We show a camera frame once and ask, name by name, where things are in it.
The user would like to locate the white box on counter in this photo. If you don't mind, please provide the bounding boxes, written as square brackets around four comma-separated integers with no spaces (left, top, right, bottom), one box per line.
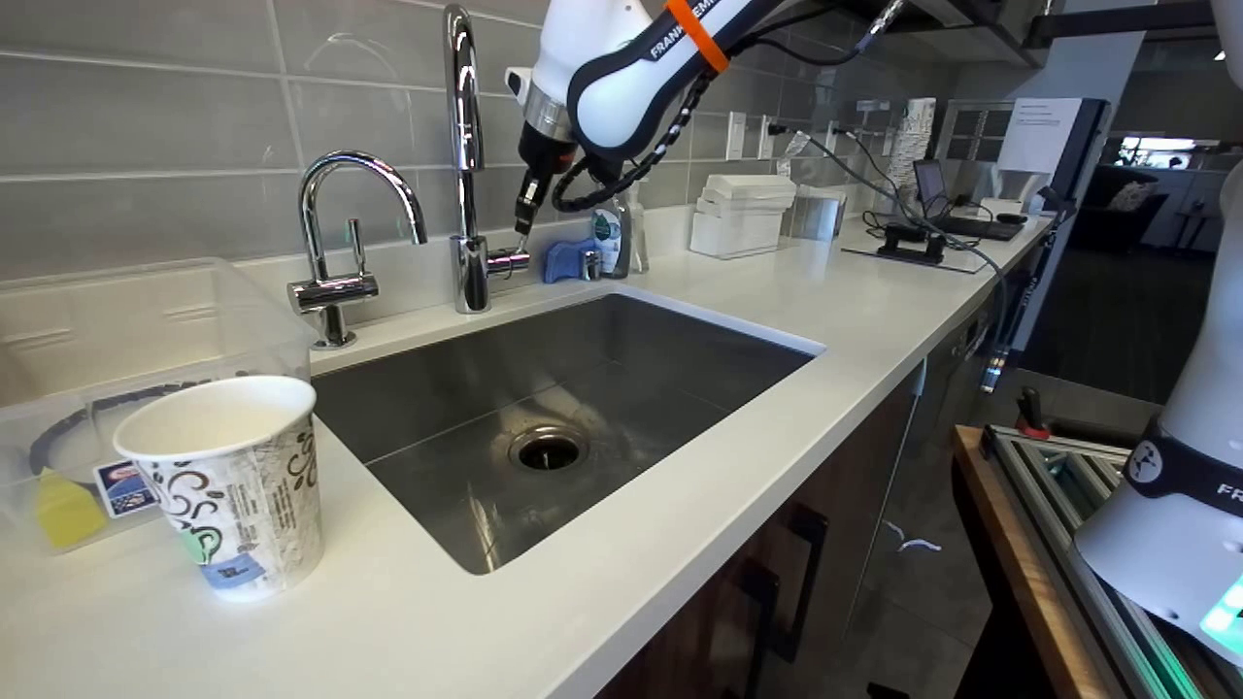
[688,175,796,254]

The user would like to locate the blue sponge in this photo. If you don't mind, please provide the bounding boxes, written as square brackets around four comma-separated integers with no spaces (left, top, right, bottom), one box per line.
[539,239,595,282]

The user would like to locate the dark dish soap bottle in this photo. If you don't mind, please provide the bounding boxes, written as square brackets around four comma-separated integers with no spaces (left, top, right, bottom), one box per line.
[589,210,625,280]

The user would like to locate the patterned paper cup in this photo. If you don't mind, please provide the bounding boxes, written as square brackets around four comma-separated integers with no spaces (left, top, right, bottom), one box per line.
[112,375,322,596]

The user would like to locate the tall chrome kitchen tap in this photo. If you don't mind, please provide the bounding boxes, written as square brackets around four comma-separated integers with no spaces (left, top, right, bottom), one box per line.
[442,3,528,311]

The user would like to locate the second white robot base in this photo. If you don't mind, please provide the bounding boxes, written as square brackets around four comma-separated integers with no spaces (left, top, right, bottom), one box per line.
[1075,0,1243,673]

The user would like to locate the black camera tripod mount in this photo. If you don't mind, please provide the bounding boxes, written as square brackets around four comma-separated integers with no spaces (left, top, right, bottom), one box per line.
[876,160,1026,263]

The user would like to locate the stainless steel sink basin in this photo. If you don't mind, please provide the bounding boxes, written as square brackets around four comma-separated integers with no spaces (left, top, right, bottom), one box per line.
[314,293,813,575]

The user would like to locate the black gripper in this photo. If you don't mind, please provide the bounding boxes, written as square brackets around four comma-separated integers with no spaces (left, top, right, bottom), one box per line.
[511,125,625,234]

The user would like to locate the wooden cart with rails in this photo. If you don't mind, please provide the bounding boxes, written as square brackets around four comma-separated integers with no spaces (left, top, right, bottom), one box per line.
[950,423,1243,699]

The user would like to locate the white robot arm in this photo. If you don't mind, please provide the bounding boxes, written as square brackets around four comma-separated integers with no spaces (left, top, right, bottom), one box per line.
[503,0,801,234]

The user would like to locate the small chrome filter tap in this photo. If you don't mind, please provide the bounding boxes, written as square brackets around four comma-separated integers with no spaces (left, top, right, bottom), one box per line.
[287,146,432,348]

